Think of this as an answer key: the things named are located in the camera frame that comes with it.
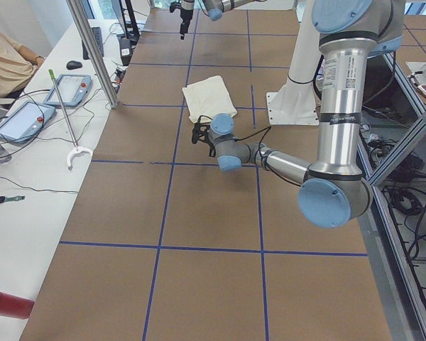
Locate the black computer mouse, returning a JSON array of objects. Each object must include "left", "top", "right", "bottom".
[{"left": 66, "top": 60, "right": 82, "bottom": 70}]

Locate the aluminium frame post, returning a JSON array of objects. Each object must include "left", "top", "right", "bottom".
[{"left": 66, "top": 0, "right": 118, "bottom": 109}]

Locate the reacher grabber stick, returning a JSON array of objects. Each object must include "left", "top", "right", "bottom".
[{"left": 48, "top": 69, "right": 93, "bottom": 171}]

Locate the black keyboard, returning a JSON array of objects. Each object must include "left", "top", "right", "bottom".
[{"left": 82, "top": 26, "right": 104, "bottom": 60}]

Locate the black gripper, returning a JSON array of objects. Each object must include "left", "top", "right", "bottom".
[
  {"left": 169, "top": 0, "right": 194, "bottom": 34},
  {"left": 191, "top": 119, "right": 216, "bottom": 157}
]

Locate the cream long-sleeve cat shirt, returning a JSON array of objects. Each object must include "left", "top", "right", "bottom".
[{"left": 182, "top": 75, "right": 237, "bottom": 123}]

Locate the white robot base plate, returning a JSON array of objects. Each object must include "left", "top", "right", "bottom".
[{"left": 266, "top": 1, "right": 322, "bottom": 126}]

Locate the near blue teach pendant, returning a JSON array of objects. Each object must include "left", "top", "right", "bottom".
[{"left": 0, "top": 101, "right": 55, "bottom": 144}]

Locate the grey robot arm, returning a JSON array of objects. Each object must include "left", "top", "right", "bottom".
[
  {"left": 169, "top": 0, "right": 253, "bottom": 40},
  {"left": 192, "top": 1, "right": 405, "bottom": 228}
]

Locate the far blue teach pendant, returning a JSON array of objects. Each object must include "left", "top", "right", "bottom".
[{"left": 55, "top": 74, "right": 92, "bottom": 108}]

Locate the blue teach pendant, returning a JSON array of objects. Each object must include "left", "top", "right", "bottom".
[
  {"left": 0, "top": 101, "right": 55, "bottom": 144},
  {"left": 55, "top": 74, "right": 92, "bottom": 108}
]

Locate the red cylinder bottle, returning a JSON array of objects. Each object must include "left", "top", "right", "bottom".
[{"left": 0, "top": 291, "right": 35, "bottom": 320}]

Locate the seated person beige shirt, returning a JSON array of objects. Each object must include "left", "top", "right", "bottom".
[{"left": 0, "top": 31, "right": 45, "bottom": 98}]

